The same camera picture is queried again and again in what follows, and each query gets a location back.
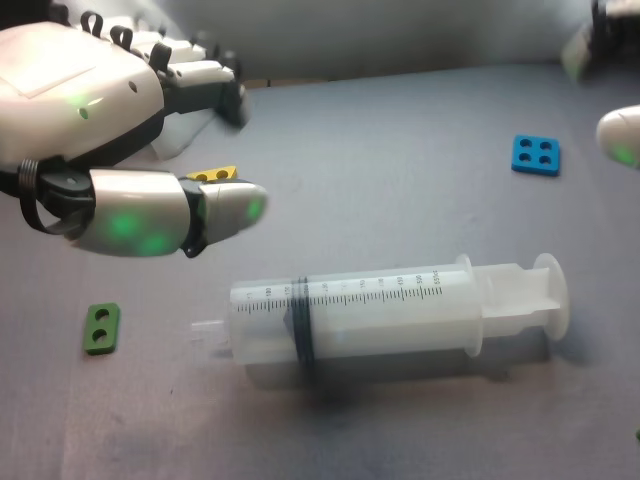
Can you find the grey table cloth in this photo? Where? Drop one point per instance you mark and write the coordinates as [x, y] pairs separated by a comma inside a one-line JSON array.
[[350, 200]]

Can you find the pale backdrop cloth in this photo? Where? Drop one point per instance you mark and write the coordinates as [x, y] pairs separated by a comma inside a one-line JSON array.
[[400, 35]]

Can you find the large clear plastic syringe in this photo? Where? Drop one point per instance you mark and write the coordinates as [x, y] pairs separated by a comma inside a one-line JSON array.
[[390, 320]]

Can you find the blue square four-hole block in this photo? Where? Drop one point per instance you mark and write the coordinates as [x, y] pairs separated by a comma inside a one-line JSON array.
[[535, 152]]

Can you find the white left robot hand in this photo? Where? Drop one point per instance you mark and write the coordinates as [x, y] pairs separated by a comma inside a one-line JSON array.
[[75, 100]]

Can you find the green rectangular two-hole block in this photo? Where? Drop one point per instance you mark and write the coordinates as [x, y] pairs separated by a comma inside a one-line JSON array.
[[101, 324]]

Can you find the yellow triangular three-hole block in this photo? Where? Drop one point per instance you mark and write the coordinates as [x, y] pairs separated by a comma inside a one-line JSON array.
[[212, 174]]

